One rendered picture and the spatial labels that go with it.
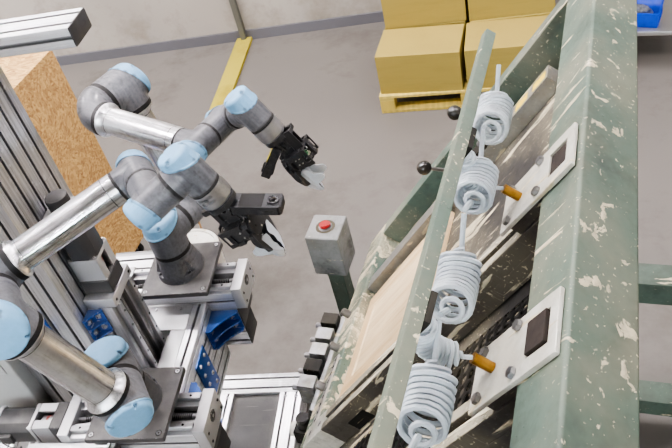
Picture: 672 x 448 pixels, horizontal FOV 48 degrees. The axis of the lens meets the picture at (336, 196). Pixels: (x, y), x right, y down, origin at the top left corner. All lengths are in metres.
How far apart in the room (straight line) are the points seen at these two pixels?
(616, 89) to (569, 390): 0.61
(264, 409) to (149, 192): 1.62
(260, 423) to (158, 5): 3.80
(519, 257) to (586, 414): 0.49
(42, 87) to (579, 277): 2.91
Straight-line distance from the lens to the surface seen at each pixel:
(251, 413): 3.04
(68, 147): 3.67
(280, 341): 3.50
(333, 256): 2.56
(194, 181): 1.56
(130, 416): 1.87
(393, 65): 4.52
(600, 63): 1.35
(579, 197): 1.06
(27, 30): 1.69
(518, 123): 1.82
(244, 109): 1.87
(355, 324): 2.27
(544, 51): 1.99
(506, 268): 1.32
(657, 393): 2.98
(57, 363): 1.74
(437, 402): 0.90
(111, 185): 1.68
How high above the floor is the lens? 2.61
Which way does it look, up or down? 39 degrees down
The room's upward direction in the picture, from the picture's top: 15 degrees counter-clockwise
